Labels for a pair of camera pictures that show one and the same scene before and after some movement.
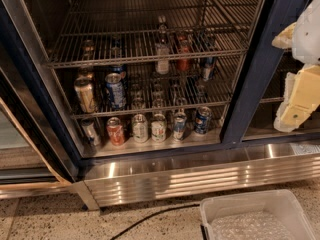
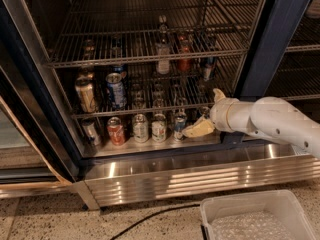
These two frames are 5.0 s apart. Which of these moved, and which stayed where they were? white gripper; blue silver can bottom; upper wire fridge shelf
Moved: white gripper
Stayed: blue silver can bottom; upper wire fridge shelf
